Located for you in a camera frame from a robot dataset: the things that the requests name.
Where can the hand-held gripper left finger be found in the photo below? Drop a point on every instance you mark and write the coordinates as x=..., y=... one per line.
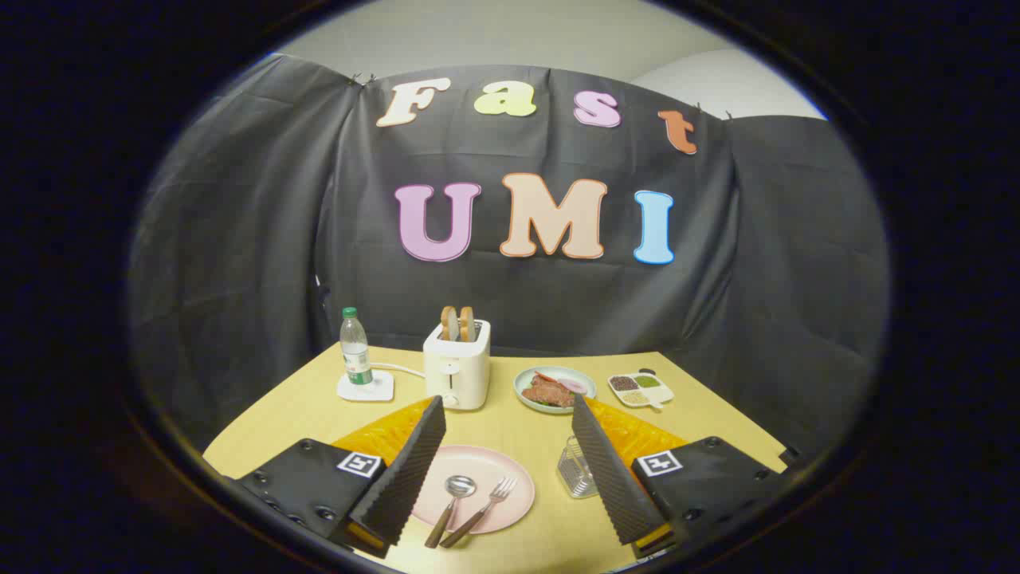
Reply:
x=406, y=478

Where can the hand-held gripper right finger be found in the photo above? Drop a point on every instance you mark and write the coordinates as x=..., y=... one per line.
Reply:
x=606, y=478

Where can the pink plate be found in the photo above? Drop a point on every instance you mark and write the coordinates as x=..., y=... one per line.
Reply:
x=494, y=465

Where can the white square coaster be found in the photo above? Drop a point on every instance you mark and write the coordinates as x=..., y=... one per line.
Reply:
x=383, y=391

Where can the white divided condiment dish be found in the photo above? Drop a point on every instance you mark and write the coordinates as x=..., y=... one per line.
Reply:
x=637, y=391

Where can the pink onion slice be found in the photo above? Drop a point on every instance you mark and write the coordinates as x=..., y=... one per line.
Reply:
x=575, y=385

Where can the brown meat slices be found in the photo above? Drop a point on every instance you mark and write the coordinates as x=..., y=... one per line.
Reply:
x=548, y=393

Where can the white toaster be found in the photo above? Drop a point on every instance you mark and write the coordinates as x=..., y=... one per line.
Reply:
x=457, y=367

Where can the light green plate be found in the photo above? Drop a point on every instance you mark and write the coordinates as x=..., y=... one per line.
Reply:
x=523, y=387

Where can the clear plastic water bottle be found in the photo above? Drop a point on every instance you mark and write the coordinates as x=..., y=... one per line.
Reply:
x=355, y=351

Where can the toast slice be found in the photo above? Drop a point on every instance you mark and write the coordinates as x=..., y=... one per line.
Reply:
x=449, y=323
x=467, y=323

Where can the black backdrop cloth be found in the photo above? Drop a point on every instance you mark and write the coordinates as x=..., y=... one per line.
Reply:
x=239, y=239

